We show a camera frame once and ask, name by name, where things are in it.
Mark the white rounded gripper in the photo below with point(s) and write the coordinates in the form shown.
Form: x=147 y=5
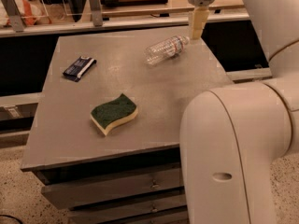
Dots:
x=198 y=17

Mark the clear plastic water bottle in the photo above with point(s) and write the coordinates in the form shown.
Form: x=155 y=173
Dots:
x=166 y=49

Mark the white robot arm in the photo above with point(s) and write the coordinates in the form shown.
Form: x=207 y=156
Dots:
x=229 y=136

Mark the green and yellow sponge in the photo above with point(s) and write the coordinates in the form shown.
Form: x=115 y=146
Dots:
x=113 y=114

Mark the dark bar on shelf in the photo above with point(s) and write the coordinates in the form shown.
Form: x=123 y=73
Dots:
x=121 y=3

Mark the dark blue snack packet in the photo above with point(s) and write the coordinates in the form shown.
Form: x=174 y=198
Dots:
x=78 y=68

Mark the clear acrylic panel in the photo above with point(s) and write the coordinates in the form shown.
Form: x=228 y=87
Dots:
x=59 y=0

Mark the grey drawer cabinet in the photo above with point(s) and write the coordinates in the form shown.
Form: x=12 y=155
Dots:
x=105 y=139

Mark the orange and white bag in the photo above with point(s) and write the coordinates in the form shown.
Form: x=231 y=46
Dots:
x=31 y=14

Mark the bottom grey drawer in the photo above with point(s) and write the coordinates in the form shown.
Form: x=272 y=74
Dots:
x=162 y=217

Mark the grey drawer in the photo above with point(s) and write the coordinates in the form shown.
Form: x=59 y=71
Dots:
x=100 y=213
x=162 y=217
x=111 y=187

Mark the middle grey drawer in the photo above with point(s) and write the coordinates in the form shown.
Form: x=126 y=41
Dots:
x=100 y=213

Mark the top grey drawer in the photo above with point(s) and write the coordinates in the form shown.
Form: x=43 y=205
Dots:
x=111 y=187

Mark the middle metal rail bracket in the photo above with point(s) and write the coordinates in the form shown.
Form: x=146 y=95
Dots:
x=96 y=12

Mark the metal rail bracket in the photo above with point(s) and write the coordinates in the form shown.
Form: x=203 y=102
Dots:
x=96 y=12
x=14 y=15

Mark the left metal rail bracket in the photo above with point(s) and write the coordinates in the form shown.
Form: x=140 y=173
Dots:
x=14 y=15

